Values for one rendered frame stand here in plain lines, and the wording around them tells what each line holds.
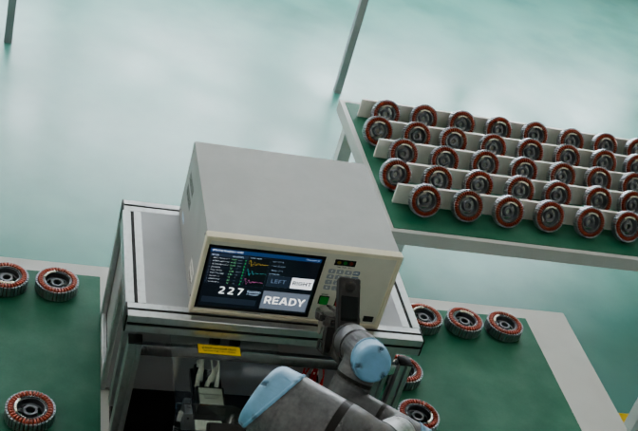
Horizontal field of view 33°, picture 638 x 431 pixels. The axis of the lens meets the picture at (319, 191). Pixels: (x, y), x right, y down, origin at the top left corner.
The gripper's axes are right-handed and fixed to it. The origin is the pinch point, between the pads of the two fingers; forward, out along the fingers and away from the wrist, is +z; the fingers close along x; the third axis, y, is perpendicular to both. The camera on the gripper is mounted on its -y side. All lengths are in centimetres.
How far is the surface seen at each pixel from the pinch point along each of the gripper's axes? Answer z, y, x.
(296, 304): 3.6, 1.0, -5.7
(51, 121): 298, -7, -53
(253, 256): -1.2, -9.4, -18.0
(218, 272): 1.0, -4.8, -24.5
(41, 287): 62, 16, -58
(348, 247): -1.6, -13.8, 2.3
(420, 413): 28, 32, 38
